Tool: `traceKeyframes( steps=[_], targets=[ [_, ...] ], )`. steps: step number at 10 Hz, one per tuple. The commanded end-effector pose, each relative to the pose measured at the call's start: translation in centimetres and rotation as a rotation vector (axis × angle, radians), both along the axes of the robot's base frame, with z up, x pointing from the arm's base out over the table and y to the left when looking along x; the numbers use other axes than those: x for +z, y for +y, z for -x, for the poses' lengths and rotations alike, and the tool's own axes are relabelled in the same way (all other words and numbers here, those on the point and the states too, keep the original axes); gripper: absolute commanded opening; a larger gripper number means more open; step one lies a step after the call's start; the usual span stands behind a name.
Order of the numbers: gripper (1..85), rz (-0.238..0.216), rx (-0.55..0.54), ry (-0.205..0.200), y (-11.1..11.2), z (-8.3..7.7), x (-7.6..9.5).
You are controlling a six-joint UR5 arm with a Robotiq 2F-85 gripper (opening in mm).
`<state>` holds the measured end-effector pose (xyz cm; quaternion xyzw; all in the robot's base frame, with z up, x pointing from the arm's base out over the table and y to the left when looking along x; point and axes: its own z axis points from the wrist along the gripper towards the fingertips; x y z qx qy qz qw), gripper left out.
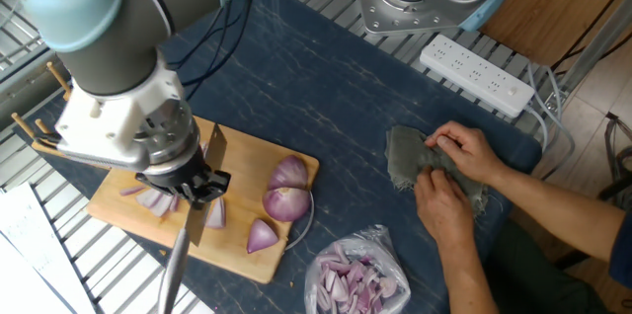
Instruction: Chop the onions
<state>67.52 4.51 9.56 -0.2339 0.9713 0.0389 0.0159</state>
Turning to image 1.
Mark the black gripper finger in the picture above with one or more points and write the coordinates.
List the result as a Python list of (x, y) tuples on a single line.
[(192, 194), (214, 184)]

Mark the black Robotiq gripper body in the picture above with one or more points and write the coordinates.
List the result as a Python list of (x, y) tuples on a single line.
[(180, 176)]

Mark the cut red onion piece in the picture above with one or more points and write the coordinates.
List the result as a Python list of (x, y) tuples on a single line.
[(174, 203), (155, 199), (162, 206), (142, 196), (217, 214)]

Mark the steel cleaver knife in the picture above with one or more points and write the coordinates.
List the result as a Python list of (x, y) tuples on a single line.
[(173, 274)]

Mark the grey frayed cloth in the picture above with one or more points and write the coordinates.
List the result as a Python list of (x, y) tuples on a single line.
[(405, 156)]

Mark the clear plastic bag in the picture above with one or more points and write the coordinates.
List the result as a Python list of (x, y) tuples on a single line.
[(390, 264)]

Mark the person's right forearm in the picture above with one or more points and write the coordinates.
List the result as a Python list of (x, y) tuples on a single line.
[(558, 210)]

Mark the person's left forearm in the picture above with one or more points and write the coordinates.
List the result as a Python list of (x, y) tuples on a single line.
[(466, 279)]

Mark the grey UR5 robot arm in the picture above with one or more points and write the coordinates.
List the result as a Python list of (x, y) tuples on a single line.
[(128, 47)]

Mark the person's left hand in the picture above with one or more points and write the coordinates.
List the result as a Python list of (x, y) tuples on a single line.
[(444, 212)]

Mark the person's right hand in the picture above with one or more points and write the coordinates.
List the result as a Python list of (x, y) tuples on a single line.
[(469, 153)]

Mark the wooden cutting board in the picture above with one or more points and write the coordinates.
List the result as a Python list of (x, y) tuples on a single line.
[(257, 166)]

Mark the thin red onion sliver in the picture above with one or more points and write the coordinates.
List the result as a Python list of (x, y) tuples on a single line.
[(132, 190)]

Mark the small red onion wedge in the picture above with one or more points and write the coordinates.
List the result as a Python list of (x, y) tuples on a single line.
[(260, 237)]

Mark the red onion half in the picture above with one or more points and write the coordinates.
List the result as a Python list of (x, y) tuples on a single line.
[(286, 204)]

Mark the red onion quarter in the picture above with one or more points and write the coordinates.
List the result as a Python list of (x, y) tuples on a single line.
[(289, 173)]

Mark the dark blue marbled mat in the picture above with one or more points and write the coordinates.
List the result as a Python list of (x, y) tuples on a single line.
[(321, 82)]

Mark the wooden peg rack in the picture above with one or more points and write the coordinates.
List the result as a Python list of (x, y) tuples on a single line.
[(59, 77)]

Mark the sliced red onion pile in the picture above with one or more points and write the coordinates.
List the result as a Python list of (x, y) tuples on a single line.
[(350, 282)]

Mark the white printed paper sheet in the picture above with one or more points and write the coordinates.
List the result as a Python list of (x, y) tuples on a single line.
[(24, 264)]

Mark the white power strip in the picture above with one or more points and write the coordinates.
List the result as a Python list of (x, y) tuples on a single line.
[(474, 74)]

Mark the dark green trousers leg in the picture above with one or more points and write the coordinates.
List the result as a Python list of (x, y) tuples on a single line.
[(533, 279)]

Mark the navy shirt sleeve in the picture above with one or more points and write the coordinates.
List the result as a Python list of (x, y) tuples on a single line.
[(622, 250)]

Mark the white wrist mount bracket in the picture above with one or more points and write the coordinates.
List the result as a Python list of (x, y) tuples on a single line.
[(108, 126)]

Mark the aluminium frame post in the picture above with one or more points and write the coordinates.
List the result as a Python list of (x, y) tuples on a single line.
[(592, 47)]

